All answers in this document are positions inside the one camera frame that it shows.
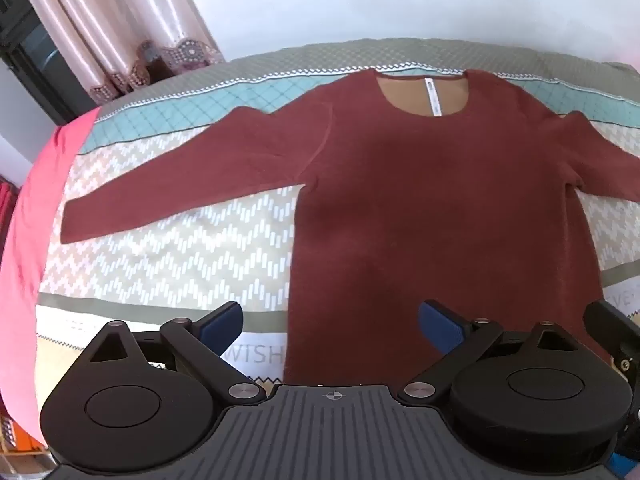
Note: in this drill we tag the pink satin curtain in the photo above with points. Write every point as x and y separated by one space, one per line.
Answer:
125 25

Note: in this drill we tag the dark window frame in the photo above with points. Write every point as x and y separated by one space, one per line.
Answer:
35 55

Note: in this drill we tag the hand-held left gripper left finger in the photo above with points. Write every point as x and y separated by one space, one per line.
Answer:
222 327

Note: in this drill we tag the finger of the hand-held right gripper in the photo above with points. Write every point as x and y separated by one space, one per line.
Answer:
607 327

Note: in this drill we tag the patterned bedspread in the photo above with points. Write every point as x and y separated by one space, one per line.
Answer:
200 255

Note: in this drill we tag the maroon long-sleeve sweater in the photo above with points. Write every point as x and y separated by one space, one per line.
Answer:
400 200

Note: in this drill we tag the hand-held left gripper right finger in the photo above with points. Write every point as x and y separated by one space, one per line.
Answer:
440 327

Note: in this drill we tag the pink bed sheet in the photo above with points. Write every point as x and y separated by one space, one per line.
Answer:
30 240

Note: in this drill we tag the red folded cloth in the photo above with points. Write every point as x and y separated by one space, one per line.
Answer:
7 210

